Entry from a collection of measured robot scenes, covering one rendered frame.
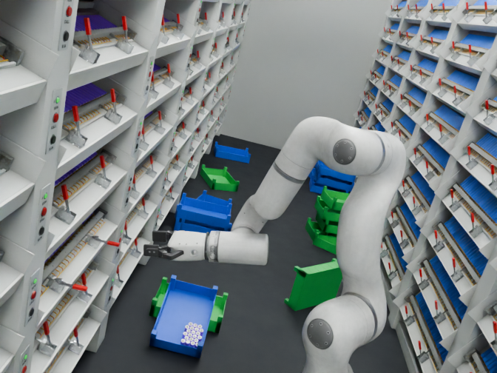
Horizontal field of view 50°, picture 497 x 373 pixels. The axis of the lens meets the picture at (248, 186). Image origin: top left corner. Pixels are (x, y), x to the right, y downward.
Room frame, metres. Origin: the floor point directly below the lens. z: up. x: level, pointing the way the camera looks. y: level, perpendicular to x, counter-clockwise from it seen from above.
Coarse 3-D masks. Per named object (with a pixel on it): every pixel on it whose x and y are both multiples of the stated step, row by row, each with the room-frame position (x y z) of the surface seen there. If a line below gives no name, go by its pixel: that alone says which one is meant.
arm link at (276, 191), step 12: (276, 168) 1.25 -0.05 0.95; (264, 180) 1.27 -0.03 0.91; (276, 180) 1.24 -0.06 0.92; (288, 180) 1.23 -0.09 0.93; (300, 180) 1.24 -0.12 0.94; (264, 192) 1.25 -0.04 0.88; (276, 192) 1.24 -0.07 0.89; (288, 192) 1.24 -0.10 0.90; (252, 204) 1.28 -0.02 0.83; (264, 204) 1.25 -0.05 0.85; (276, 204) 1.24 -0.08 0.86; (288, 204) 1.27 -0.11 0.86; (240, 216) 1.38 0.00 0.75; (252, 216) 1.37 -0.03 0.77; (264, 216) 1.25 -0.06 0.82; (276, 216) 1.26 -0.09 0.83; (252, 228) 1.36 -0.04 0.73
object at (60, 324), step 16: (96, 256) 1.60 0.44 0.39; (96, 272) 1.59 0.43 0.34; (96, 288) 1.51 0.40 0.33; (64, 304) 1.36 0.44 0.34; (80, 304) 1.40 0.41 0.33; (48, 320) 1.25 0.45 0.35; (64, 320) 1.30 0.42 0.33; (48, 336) 1.16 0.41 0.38; (64, 336) 1.24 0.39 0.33; (48, 352) 1.15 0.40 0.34; (32, 368) 1.09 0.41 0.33
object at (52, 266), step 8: (96, 216) 1.54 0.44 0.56; (88, 224) 1.47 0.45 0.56; (96, 224) 1.52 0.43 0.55; (80, 232) 1.41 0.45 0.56; (88, 232) 1.46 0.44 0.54; (72, 240) 1.36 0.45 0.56; (80, 240) 1.37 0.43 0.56; (64, 248) 1.30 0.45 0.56; (72, 248) 1.32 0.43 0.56; (56, 256) 1.25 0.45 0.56; (64, 256) 1.27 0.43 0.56; (56, 264) 1.22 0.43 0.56; (64, 264) 1.25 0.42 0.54; (48, 272) 1.17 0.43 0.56; (40, 296) 1.09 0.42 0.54
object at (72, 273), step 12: (108, 204) 1.60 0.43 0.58; (108, 216) 1.60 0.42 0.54; (120, 216) 1.60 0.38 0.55; (108, 228) 1.56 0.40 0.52; (108, 240) 1.55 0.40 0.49; (84, 252) 1.37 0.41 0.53; (96, 252) 1.40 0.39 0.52; (48, 264) 1.23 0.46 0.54; (72, 264) 1.29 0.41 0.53; (84, 264) 1.32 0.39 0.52; (60, 276) 1.21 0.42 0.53; (72, 276) 1.24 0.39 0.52; (48, 288) 1.15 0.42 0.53; (48, 300) 1.11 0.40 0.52; (60, 300) 1.17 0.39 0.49; (48, 312) 1.07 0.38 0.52; (36, 324) 1.00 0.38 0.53
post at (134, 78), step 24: (96, 0) 1.61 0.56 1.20; (120, 0) 1.61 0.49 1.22; (144, 0) 1.61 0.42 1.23; (144, 24) 1.61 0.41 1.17; (120, 72) 1.61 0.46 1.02; (144, 72) 1.61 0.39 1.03; (144, 96) 1.65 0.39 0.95; (120, 144) 1.61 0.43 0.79; (120, 192) 1.61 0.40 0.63; (96, 336) 1.61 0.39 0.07
